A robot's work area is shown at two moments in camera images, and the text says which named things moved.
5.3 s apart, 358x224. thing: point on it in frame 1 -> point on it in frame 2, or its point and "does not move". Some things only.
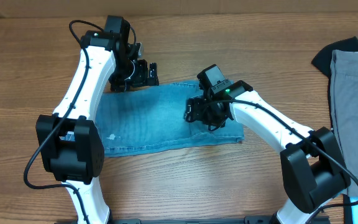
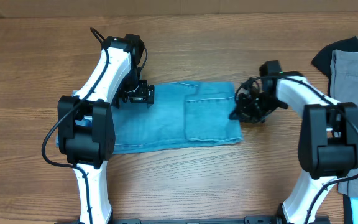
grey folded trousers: x=353 y=86 does not move
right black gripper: x=194 y=114 -> x=243 y=114
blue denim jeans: x=154 y=117 does not move
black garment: x=322 y=60 does not move
